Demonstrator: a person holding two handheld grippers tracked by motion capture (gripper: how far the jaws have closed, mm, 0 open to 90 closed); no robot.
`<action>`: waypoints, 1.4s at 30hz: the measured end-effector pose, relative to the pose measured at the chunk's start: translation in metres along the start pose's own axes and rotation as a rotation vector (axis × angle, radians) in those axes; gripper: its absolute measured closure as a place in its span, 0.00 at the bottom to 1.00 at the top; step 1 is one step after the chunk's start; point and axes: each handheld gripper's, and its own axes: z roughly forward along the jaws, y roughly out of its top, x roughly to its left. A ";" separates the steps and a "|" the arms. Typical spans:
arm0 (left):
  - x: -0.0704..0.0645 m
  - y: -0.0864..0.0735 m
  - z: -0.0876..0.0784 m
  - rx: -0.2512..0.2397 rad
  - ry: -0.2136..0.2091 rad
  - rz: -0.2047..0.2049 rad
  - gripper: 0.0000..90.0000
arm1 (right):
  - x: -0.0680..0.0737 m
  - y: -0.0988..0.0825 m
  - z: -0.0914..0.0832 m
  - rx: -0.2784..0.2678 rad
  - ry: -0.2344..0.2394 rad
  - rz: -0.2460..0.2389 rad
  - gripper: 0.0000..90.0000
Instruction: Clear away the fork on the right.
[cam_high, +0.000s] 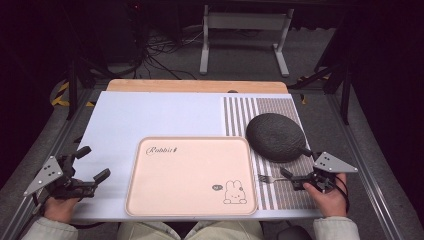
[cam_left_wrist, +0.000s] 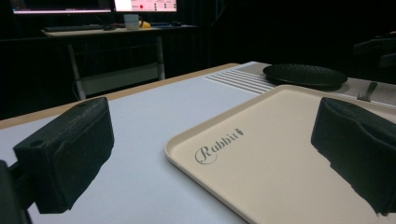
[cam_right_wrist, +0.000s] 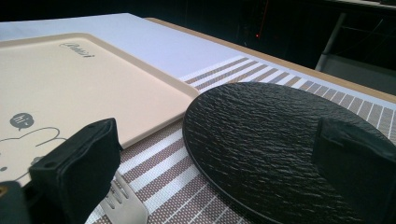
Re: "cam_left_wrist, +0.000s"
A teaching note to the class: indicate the striped grey placemat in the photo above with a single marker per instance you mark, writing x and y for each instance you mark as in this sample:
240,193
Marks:
249,79

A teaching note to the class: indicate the yellow object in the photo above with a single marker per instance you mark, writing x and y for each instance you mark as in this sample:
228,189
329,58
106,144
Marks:
144,24

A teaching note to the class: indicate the bright computer monitor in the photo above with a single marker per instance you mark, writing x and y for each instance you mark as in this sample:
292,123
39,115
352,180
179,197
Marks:
145,5

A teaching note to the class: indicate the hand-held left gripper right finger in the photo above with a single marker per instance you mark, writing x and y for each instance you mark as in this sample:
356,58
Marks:
358,140

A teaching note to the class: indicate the white box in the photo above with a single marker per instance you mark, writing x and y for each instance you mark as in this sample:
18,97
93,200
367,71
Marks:
131,21

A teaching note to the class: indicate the white-legged desk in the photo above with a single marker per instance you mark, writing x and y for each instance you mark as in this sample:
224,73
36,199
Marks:
118,56

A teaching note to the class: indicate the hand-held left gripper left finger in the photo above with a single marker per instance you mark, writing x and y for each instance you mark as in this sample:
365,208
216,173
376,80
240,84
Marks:
65,149

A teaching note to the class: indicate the dark chair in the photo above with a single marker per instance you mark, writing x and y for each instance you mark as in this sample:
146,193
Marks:
375,49

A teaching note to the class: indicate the cream plastic tray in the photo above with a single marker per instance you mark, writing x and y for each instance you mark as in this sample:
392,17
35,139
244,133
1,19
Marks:
264,161

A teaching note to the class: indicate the dark computer monitor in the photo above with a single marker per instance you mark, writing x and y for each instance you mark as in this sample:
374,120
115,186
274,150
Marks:
62,6

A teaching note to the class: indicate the metal fork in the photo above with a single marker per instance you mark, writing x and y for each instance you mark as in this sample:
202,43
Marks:
368,91

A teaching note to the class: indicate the black keyboard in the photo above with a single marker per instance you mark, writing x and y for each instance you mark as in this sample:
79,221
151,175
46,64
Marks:
73,27

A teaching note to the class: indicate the black ribbed plate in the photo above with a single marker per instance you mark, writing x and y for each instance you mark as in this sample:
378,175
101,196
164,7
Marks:
303,75

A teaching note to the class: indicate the black computer mouse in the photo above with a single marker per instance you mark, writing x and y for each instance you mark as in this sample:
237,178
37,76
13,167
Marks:
109,27

